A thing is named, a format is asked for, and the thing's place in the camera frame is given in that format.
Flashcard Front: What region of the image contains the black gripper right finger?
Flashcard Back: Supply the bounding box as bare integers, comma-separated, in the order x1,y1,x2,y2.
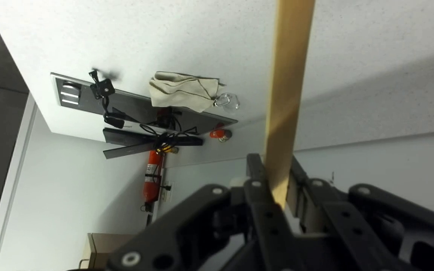
288,160,434,271

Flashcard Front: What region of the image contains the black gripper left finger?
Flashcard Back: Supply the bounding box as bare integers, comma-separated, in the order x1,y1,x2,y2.
107,154,299,271

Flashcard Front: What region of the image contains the wooden cooking stick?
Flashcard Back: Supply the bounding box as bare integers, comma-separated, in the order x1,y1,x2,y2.
264,0,315,207

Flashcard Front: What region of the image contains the red fire extinguisher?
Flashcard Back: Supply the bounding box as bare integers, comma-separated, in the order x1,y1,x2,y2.
142,151,166,213

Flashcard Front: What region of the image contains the beige cloth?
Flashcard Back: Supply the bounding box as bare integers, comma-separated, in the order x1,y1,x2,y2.
150,71,240,113

